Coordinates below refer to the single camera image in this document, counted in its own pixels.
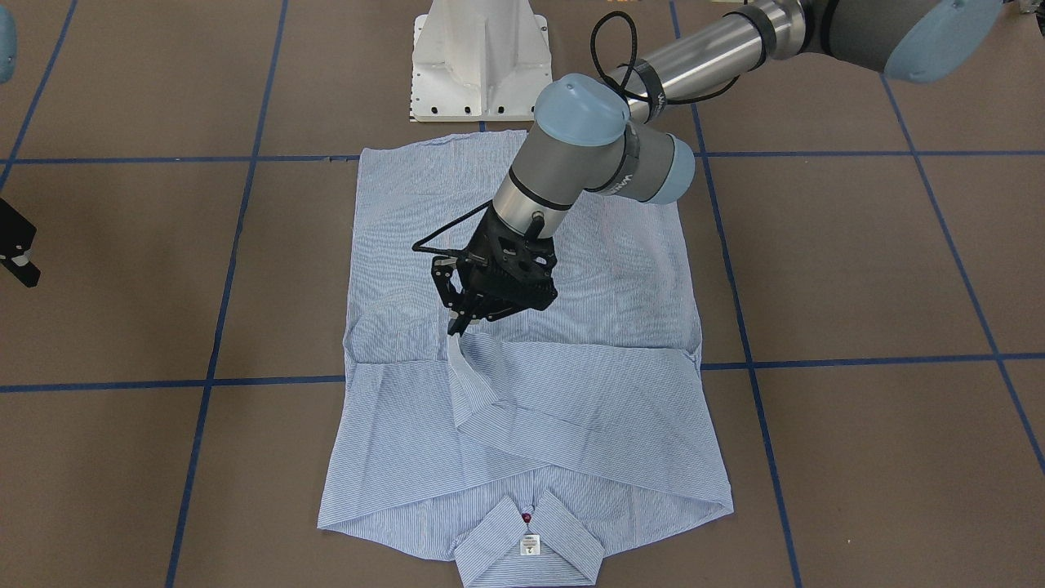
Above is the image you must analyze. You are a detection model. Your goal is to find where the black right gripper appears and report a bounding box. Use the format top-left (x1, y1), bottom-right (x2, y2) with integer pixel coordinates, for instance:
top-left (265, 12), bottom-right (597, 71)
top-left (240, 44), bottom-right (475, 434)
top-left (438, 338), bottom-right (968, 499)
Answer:
top-left (1, 198), bottom-right (41, 287)

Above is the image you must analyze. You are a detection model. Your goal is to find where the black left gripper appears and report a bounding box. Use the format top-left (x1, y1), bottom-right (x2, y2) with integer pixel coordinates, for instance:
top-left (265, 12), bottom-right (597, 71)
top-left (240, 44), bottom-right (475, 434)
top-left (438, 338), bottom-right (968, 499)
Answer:
top-left (429, 204), bottom-right (558, 336)

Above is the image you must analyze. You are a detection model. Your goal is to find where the light blue striped shirt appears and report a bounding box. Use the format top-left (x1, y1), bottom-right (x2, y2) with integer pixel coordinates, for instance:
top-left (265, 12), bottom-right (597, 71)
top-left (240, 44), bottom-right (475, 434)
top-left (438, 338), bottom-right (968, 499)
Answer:
top-left (318, 131), bottom-right (734, 587)

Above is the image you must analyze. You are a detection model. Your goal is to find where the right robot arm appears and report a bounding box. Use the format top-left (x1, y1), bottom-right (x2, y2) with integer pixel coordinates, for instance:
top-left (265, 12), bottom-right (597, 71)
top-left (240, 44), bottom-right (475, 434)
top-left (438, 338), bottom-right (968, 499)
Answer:
top-left (1, 7), bottom-right (41, 287)

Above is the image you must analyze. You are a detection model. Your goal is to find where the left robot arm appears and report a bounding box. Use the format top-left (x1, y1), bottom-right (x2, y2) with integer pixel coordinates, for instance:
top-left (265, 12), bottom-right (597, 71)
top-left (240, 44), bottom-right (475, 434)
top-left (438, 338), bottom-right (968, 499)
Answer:
top-left (413, 1), bottom-right (1003, 336)

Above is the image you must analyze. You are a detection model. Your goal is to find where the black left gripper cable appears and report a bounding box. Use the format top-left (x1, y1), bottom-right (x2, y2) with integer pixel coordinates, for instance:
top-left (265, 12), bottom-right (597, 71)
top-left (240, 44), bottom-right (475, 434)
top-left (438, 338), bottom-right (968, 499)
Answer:
top-left (411, 11), bottom-right (744, 254)

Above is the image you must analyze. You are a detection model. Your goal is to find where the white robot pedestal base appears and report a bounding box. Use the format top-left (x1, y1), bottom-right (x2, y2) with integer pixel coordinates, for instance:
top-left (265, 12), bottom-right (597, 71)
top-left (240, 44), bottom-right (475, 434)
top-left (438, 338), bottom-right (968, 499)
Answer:
top-left (410, 1), bottom-right (553, 123)

